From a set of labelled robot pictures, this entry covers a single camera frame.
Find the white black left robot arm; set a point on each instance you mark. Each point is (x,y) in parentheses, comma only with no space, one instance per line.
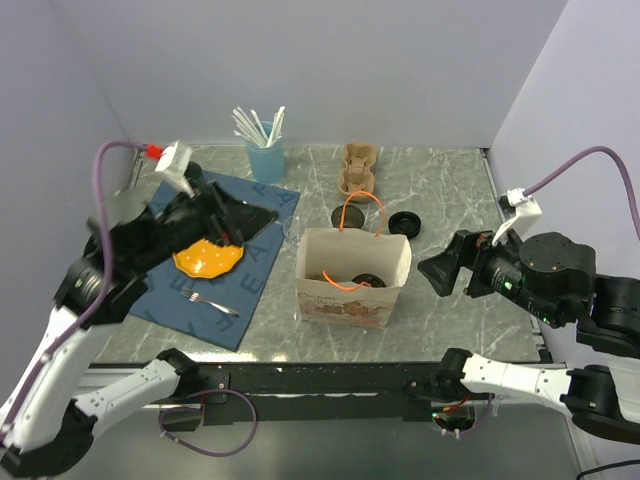
(46,426)

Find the orange dotted scalloped plate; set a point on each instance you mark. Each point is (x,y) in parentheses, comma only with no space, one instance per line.
(205,260)

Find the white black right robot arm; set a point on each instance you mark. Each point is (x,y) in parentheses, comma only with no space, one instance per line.
(555,280)

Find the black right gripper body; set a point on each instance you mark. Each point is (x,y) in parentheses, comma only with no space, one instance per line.
(490,264)

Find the blue lettered placemat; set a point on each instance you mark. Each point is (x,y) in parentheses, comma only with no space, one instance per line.
(240,289)

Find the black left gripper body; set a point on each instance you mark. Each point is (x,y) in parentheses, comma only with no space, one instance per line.
(195,219)

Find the white wrapped straw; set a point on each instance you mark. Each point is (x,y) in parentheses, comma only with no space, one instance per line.
(276,126)
(243,120)
(241,132)

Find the brown paper takeout bag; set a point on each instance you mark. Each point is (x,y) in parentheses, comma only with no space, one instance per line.
(348,252)

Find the brown cardboard cup carrier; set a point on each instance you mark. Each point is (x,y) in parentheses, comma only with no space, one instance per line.
(327,278)

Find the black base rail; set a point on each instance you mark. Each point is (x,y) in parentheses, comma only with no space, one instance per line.
(320,391)

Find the blue straw holder cup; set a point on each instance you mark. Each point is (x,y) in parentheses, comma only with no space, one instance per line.
(267,164)

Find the dark translucent coffee cup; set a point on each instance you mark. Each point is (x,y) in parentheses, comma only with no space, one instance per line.
(353,218)

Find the stacked black cup lids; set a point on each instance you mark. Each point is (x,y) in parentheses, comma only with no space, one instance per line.
(405,223)

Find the dark green mug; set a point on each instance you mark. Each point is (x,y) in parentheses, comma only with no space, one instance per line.
(194,175)

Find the black coffee cup lid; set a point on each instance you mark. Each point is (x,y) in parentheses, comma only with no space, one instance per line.
(370,280)

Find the silver fork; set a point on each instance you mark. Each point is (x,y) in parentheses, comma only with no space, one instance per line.
(196,297)

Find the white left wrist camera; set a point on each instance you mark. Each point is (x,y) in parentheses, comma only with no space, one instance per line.
(171,163)

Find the clear plastic tumbler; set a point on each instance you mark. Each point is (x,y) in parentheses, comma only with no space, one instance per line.
(292,231)

